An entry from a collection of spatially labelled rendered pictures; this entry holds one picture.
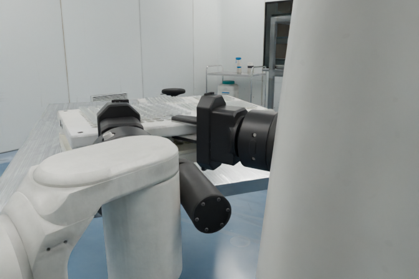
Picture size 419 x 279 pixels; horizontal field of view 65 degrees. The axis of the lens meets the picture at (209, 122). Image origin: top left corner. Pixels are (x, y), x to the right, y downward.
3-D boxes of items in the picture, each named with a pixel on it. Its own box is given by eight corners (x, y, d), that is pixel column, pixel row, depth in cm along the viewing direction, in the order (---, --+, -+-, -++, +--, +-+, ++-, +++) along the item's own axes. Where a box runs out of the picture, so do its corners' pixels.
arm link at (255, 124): (189, 96, 48) (267, 104, 42) (220, 89, 56) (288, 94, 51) (190, 176, 51) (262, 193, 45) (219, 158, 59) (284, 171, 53)
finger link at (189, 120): (179, 118, 58) (210, 122, 55) (168, 122, 55) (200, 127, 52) (179, 109, 57) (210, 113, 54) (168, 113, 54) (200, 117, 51)
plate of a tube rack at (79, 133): (57, 119, 67) (55, 109, 67) (169, 110, 79) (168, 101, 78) (70, 149, 46) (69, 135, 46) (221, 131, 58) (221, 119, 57)
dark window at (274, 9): (262, 68, 581) (265, 2, 558) (263, 68, 582) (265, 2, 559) (339, 70, 502) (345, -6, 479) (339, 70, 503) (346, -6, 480)
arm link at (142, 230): (91, 233, 35) (95, 312, 25) (81, 137, 33) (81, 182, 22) (192, 213, 39) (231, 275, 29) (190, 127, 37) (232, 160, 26)
